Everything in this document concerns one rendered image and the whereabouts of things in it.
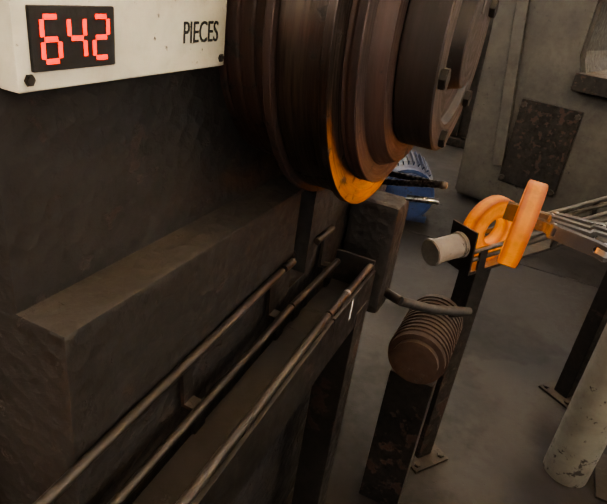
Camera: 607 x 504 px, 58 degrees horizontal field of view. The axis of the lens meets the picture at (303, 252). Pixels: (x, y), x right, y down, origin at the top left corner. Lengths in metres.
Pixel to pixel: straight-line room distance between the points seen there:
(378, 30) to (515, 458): 1.42
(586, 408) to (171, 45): 1.37
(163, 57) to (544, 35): 3.03
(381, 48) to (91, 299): 0.38
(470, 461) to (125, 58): 1.46
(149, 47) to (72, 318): 0.25
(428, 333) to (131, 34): 0.86
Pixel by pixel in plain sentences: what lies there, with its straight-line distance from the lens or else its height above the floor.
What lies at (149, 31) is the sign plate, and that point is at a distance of 0.53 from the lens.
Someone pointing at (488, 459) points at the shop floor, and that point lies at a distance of 1.75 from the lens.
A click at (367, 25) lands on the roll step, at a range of 0.58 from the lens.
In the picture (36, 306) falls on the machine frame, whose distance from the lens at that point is 0.53.
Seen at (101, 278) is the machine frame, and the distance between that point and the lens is 0.57.
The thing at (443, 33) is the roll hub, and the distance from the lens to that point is 0.61.
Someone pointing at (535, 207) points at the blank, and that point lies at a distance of 0.95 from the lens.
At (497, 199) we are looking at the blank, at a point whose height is 0.78.
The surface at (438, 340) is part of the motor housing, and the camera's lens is 1.17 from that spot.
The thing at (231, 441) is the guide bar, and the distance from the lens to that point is 0.64.
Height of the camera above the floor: 1.16
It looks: 27 degrees down
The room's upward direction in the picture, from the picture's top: 8 degrees clockwise
